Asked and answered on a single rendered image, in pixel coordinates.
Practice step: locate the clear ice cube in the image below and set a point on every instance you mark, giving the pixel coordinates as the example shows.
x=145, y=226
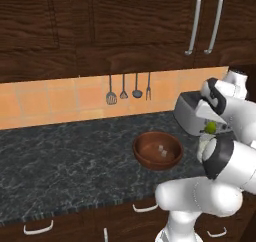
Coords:
x=160, y=148
x=165, y=154

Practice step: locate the glass of lemonade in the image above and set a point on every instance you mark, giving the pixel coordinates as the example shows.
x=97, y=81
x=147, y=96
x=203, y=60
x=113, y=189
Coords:
x=201, y=146

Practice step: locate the grey slotted spatula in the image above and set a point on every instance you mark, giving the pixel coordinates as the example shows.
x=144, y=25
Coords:
x=111, y=97

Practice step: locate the grey meat fork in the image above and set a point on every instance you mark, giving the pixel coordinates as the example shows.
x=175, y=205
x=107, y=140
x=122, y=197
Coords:
x=148, y=92

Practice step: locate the dark wood cupboard door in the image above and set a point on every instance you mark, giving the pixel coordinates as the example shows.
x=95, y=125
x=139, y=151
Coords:
x=33, y=26
x=236, y=22
x=133, y=22

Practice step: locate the brown wooden bowl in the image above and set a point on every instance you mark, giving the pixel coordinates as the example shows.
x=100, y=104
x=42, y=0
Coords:
x=146, y=152

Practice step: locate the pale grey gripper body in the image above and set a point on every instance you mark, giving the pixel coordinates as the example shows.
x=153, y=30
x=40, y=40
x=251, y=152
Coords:
x=207, y=113

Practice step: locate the silver toaster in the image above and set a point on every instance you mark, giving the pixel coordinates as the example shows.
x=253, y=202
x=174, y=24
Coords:
x=186, y=114

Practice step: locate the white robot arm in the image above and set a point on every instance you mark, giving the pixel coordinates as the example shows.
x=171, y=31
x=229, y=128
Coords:
x=200, y=194

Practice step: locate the grey ladle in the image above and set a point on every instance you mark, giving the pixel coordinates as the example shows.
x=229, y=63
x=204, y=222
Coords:
x=137, y=93

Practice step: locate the small grey spatula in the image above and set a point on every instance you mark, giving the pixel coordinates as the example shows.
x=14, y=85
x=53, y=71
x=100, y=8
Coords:
x=123, y=94

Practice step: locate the green lime piece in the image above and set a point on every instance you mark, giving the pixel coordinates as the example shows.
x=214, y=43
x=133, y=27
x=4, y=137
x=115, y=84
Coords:
x=210, y=127

